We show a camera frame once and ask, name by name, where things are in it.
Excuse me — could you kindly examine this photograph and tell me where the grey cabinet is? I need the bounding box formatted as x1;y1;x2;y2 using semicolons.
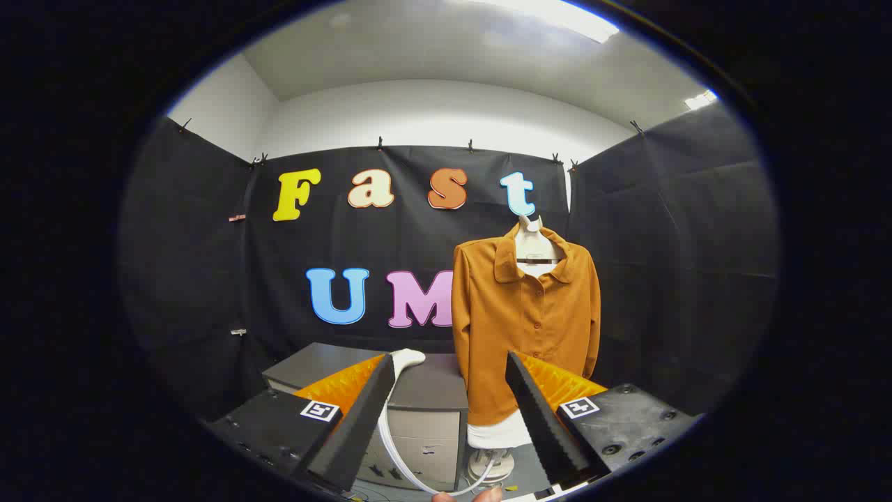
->
261;342;469;492

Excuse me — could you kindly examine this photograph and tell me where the orange button shirt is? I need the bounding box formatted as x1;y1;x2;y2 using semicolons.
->
452;223;601;427

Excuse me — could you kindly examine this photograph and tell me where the large ceiling light panel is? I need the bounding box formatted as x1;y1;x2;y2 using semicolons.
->
474;0;621;44

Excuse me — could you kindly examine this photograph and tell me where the white garment steamer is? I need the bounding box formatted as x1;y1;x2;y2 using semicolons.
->
376;349;502;497

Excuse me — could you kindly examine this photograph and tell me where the white round stand base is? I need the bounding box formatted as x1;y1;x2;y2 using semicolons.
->
466;448;516;485

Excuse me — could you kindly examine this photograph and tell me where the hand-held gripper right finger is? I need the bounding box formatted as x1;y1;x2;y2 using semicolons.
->
505;351;701;492

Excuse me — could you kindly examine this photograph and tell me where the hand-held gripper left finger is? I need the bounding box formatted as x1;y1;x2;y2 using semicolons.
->
206;352;397;496

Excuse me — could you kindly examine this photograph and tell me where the white inner garment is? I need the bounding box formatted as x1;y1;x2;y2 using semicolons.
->
467;261;558;450

